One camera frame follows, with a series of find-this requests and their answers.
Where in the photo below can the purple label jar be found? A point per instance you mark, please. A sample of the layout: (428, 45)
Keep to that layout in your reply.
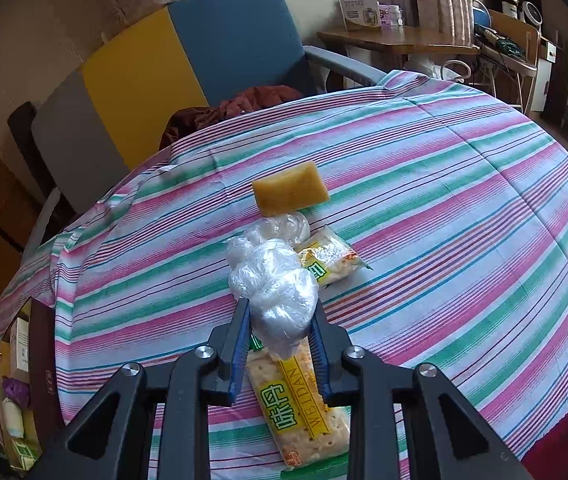
(391, 16)

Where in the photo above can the clear plastic bag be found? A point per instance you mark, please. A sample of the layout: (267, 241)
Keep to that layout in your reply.
(276, 290)
(286, 226)

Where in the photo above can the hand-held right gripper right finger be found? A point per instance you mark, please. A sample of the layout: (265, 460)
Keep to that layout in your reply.
(320, 360)

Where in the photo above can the blue yellow grey sofa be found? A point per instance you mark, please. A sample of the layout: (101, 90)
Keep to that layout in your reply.
(224, 45)

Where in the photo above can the wooden table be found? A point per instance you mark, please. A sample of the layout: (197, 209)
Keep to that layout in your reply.
(413, 40)

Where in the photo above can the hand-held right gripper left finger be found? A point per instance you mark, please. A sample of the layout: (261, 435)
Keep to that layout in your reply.
(239, 350)

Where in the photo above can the dark red cloth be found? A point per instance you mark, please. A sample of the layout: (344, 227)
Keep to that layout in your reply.
(244, 105)

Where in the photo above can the white round fan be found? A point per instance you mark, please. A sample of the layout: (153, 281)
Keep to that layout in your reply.
(532, 12)

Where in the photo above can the grey bed rail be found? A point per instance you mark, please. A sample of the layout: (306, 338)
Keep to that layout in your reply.
(44, 217)

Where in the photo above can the brown cardboard storage box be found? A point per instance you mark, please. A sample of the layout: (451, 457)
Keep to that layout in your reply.
(44, 370)

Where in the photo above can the purple plastic bag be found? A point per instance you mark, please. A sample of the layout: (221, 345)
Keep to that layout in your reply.
(15, 390)

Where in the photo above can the yellow sponge block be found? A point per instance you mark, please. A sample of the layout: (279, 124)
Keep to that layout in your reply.
(289, 192)

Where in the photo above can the cracker packet with yellow label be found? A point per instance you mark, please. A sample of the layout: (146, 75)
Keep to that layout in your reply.
(329, 260)
(304, 410)

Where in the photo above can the white printed carton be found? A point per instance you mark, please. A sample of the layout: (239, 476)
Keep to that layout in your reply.
(358, 7)

